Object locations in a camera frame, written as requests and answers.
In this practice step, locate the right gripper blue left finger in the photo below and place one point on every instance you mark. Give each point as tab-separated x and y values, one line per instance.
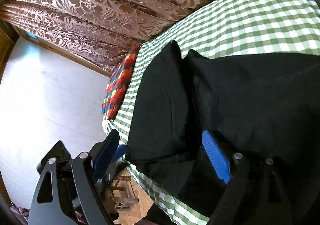
75	184

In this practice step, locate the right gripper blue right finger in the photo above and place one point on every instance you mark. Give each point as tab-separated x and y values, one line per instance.
263	188

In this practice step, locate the black pants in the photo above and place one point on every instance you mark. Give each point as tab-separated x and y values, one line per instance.
253	103

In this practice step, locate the wooden stool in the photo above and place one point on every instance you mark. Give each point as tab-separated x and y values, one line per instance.
122	192

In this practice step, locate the multicoloured checkered pillow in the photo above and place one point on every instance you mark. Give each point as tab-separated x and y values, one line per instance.
119	81

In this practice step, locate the green white checkered bedsheet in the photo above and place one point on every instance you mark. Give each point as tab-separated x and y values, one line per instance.
222	28

